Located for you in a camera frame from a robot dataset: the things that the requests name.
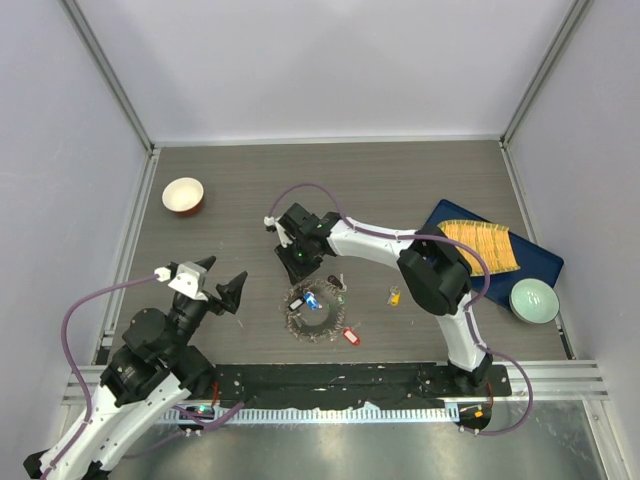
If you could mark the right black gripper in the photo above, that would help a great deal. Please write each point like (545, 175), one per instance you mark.
(297, 272)

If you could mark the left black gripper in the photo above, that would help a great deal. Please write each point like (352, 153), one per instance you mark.
(230, 293)

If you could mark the black key fob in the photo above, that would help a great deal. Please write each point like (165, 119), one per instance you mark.
(296, 304)

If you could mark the blue key tag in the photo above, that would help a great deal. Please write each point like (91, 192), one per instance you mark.
(312, 301)

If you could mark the red key tag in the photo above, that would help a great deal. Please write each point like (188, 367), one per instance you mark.
(351, 336)

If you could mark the yellow key tag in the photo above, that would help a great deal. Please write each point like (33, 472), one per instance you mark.
(394, 296)

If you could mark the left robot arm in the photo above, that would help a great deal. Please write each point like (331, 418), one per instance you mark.
(156, 368)

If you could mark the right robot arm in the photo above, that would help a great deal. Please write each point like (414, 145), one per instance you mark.
(436, 274)

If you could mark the red white bowl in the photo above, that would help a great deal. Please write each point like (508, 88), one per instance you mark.
(183, 196)

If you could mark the black mounting plate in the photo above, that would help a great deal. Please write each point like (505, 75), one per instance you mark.
(341, 386)

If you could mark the yellow bamboo basket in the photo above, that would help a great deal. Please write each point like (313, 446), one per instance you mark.
(490, 241)

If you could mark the blue metal tray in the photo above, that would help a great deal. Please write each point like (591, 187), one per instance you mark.
(534, 261)

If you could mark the pale green bowl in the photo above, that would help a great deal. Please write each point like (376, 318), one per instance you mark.
(533, 301)

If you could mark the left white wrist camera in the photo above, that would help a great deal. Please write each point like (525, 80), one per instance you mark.
(185, 278)

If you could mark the white slotted cable duct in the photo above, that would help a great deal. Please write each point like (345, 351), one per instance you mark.
(368, 414)

